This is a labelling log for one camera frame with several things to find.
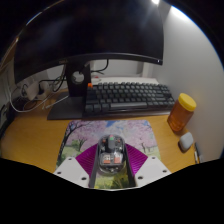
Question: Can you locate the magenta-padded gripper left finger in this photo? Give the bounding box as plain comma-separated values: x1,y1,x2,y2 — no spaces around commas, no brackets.
53,143,100,190

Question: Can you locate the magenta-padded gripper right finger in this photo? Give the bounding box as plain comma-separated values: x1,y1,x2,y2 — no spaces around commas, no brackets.
124,143,172,189

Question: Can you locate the transparent computer mouse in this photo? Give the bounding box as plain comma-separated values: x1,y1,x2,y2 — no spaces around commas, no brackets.
97,133,128,175

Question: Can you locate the cherry blossom print mouse pad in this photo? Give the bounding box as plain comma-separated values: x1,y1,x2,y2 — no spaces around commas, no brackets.
55,119,162,190

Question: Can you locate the small white earbud case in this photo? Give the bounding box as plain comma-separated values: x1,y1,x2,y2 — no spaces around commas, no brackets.
178,131,195,153

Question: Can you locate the dark pen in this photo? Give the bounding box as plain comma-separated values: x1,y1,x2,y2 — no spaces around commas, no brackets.
193,142,202,164

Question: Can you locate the orange jar with yellow lid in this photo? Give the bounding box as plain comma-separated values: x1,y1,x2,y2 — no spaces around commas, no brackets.
166,92,198,133

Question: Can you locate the black mechanical keyboard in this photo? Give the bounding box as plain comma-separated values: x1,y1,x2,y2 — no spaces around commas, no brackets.
83,81,176,118

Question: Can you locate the white power strip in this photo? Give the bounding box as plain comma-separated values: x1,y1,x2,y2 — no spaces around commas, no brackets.
20,79,51,101

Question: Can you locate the black computer monitor with stand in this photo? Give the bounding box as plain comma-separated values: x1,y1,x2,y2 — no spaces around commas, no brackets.
13,0,165,121

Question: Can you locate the white cable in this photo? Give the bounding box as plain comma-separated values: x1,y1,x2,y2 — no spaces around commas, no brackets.
8,83,68,114

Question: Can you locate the black cable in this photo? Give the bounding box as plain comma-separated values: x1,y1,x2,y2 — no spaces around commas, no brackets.
90,59,110,76

